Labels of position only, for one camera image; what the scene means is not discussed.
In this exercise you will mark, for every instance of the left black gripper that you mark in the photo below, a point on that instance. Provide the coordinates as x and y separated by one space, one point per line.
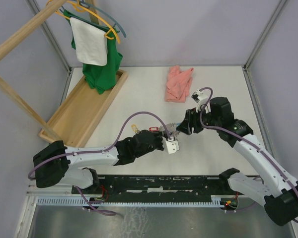
159 135

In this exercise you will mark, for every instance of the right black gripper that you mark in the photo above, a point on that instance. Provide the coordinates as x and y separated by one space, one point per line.
190 117

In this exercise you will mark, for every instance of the red tagged key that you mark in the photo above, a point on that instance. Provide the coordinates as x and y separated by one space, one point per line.
154 129

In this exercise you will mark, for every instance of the keyring holder with blue handle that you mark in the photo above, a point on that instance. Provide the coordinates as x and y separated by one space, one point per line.
172 130

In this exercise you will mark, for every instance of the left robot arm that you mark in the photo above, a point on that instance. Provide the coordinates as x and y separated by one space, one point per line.
58 163

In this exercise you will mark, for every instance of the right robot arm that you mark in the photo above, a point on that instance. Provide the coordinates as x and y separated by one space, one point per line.
277 193

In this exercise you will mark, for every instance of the pink cloth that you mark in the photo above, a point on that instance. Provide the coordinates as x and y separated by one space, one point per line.
178 84

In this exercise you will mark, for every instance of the wooden tray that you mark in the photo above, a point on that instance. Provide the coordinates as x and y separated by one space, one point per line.
82 110

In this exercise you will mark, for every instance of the green shirt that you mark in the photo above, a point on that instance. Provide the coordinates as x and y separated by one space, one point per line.
100 78

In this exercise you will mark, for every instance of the white towel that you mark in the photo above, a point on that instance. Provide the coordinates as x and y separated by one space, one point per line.
90 43

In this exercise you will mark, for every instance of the grey blue hanger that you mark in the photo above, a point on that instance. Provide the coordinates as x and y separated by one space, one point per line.
92 4

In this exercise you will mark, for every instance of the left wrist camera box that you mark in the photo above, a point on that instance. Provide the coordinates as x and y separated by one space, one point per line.
170 146

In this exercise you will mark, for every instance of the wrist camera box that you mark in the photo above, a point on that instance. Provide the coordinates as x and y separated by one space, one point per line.
170 146
198 95

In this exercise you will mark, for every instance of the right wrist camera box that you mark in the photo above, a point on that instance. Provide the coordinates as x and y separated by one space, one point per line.
198 95

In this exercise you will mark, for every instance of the white cable duct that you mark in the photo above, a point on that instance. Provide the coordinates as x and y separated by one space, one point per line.
215 202

